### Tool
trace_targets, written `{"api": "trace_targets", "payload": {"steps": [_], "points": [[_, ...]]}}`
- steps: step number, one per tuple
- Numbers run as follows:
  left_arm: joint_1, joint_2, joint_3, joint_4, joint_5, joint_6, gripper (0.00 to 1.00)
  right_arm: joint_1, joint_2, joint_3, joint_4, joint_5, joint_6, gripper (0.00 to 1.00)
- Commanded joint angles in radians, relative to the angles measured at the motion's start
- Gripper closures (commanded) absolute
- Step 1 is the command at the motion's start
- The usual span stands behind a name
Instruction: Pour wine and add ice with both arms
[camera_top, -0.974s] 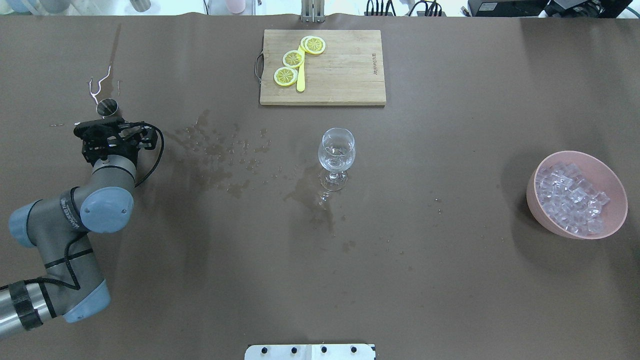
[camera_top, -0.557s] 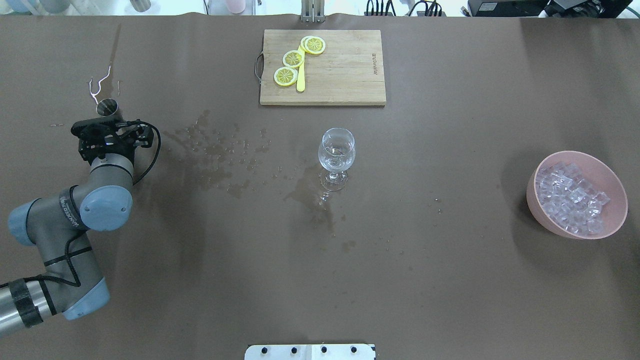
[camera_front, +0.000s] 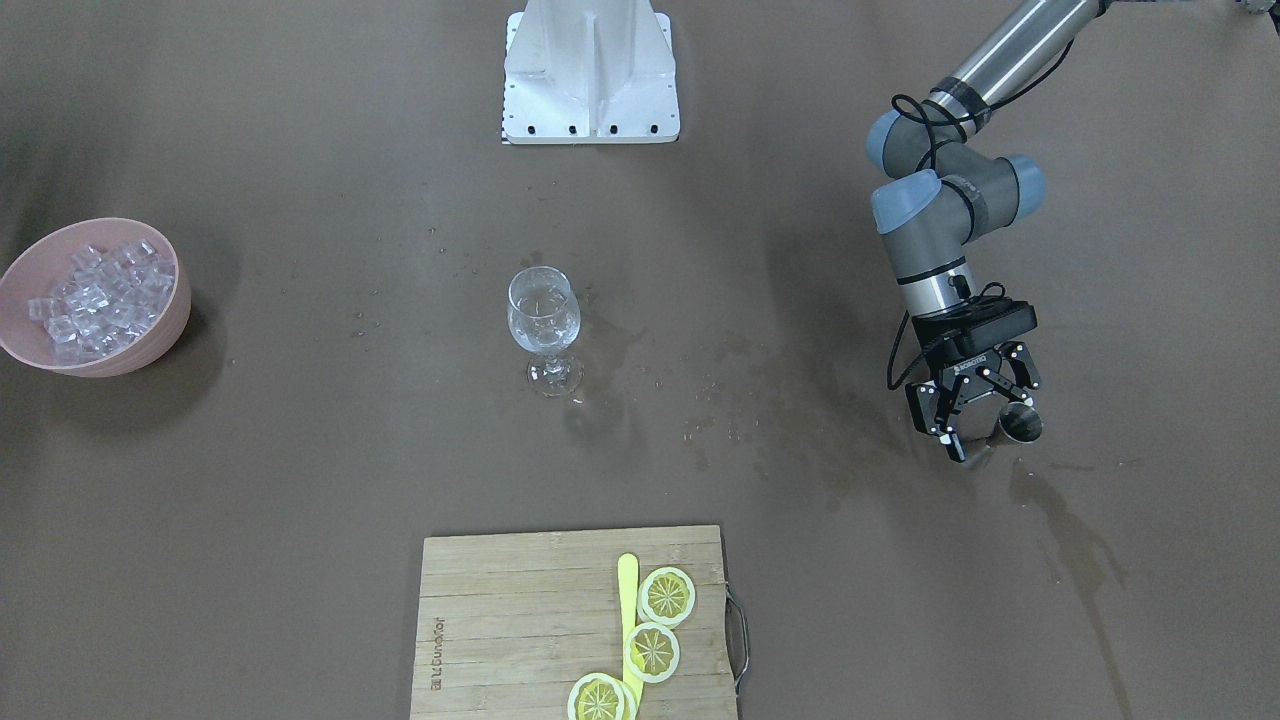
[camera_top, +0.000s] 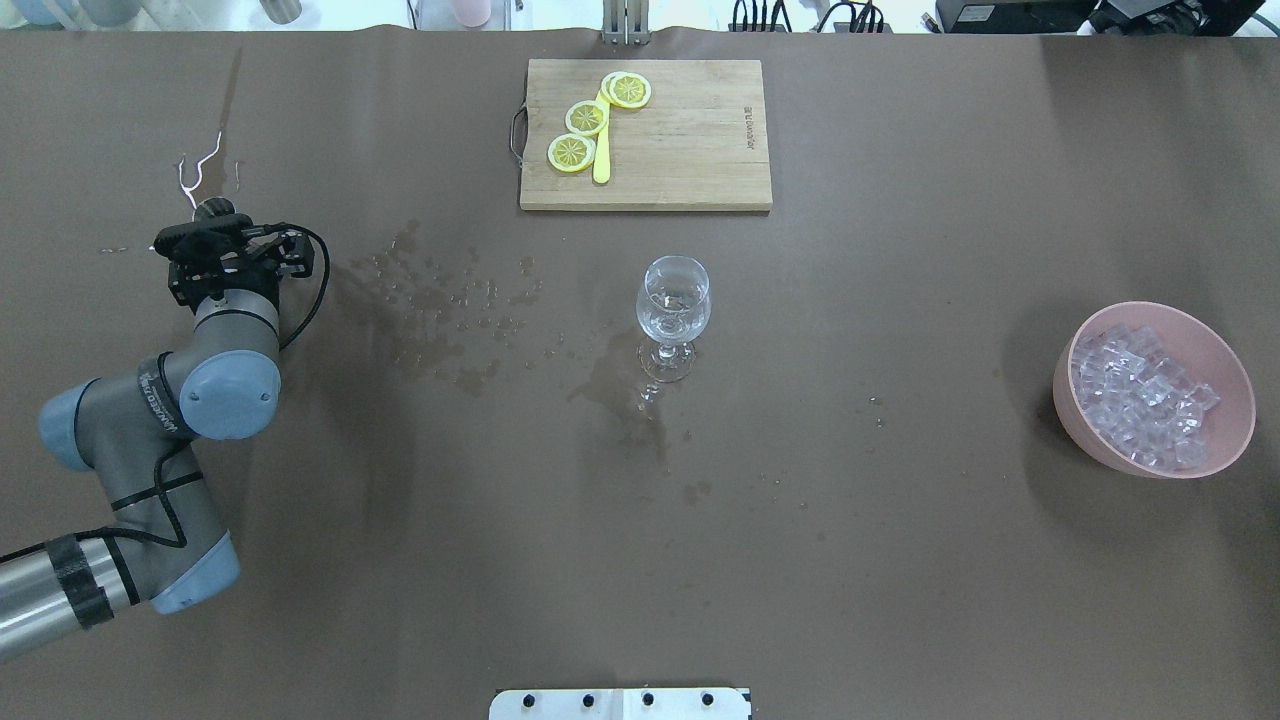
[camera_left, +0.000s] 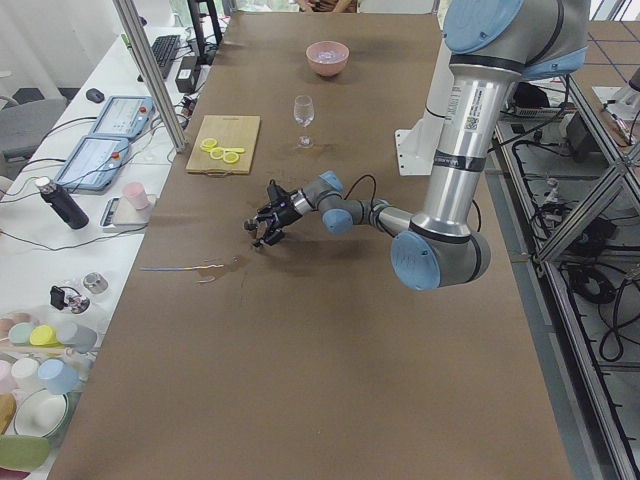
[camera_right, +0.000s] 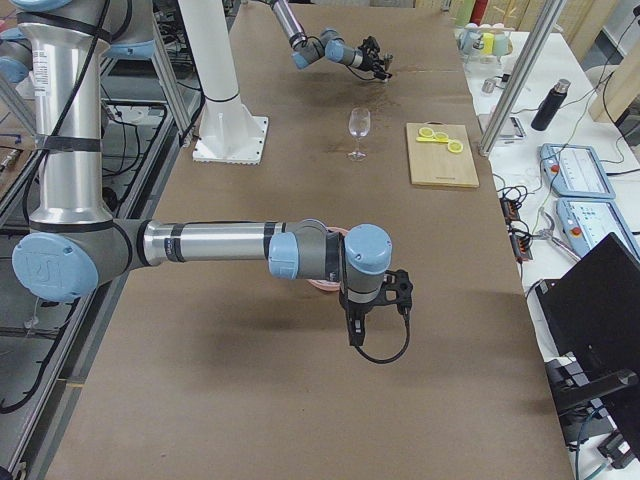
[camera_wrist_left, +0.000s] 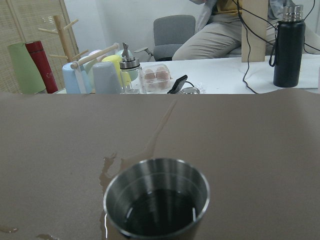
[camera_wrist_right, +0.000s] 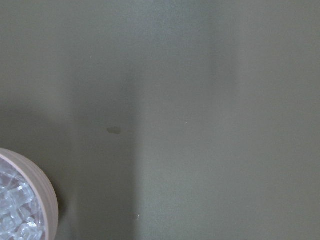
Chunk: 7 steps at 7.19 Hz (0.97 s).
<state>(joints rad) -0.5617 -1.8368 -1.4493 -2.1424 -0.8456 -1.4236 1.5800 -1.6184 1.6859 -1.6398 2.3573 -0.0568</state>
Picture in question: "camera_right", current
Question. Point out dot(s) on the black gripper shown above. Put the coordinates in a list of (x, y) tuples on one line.
[(368, 58), (356, 313)]

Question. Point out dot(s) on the steel jigger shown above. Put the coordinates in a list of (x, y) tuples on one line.
[(387, 60)]

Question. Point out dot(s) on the pink bowl of ice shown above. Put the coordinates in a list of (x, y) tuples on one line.
[(325, 285)]

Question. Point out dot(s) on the clear wine glass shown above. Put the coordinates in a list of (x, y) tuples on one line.
[(359, 127)]

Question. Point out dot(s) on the yellow plastic knife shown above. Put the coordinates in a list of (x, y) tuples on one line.
[(433, 140)]

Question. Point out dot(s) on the bamboo cutting board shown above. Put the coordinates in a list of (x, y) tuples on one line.
[(431, 164)]

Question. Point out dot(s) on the yellow cup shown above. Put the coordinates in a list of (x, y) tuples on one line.
[(487, 43)]

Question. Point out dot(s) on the steel shaker lid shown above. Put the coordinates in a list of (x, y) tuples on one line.
[(489, 86)]

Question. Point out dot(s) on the lemon slice far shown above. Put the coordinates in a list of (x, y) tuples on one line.
[(455, 146)]

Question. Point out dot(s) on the black thermos bottle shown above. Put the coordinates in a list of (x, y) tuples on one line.
[(550, 105)]

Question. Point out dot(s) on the teach pendant upper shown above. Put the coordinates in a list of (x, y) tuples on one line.
[(575, 171)]

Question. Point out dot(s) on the teach pendant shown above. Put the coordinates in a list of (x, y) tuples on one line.
[(575, 171), (585, 222)]

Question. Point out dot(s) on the black monitor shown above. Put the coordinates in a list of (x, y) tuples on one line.
[(592, 313)]

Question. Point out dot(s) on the teach pendant lower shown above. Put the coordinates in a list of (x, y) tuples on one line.
[(585, 222)]

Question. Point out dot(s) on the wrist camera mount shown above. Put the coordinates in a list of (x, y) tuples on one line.
[(396, 289)]

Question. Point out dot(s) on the lemon slice near handle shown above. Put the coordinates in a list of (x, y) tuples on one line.
[(426, 132)]

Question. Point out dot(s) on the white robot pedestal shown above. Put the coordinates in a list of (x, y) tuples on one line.
[(228, 132)]

